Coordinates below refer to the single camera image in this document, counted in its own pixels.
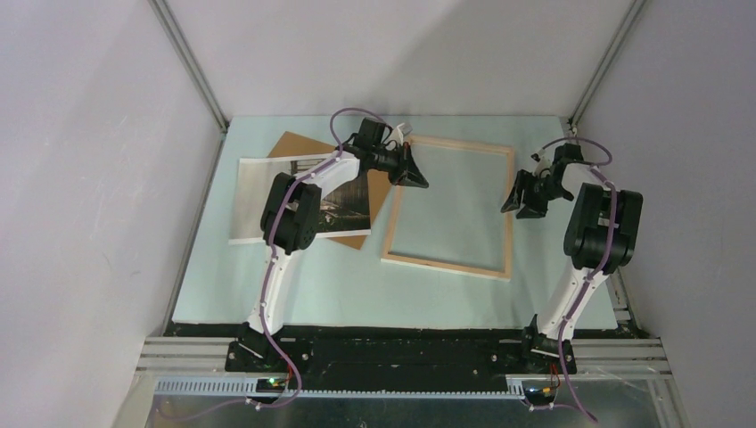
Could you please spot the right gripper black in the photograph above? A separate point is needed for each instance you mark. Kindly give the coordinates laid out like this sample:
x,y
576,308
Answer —
x,y
514,199

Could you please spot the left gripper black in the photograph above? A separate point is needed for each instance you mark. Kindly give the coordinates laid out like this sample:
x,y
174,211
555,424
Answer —
x,y
407,168

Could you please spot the white wooden picture frame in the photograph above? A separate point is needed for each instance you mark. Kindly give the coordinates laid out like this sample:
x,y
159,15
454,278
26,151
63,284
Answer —
x,y
455,225

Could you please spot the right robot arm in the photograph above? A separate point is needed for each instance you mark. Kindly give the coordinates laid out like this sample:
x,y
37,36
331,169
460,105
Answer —
x,y
600,237

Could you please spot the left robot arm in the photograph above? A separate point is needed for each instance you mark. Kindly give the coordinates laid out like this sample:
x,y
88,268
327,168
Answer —
x,y
292,211

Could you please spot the black and white photo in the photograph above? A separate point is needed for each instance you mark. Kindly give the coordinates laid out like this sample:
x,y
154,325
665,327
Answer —
x,y
343,212

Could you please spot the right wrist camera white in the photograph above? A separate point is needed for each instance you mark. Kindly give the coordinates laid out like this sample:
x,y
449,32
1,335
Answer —
x,y
542,163

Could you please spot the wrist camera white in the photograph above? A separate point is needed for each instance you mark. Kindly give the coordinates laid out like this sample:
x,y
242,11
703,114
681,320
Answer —
x,y
400,133
542,163

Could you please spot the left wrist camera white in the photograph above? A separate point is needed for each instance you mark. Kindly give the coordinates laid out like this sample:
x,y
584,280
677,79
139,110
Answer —
x,y
400,133

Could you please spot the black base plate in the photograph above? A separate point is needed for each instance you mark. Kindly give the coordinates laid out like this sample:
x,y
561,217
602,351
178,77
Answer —
x,y
397,359

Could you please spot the white cable duct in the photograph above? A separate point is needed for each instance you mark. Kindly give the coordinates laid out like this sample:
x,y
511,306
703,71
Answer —
x,y
241,387

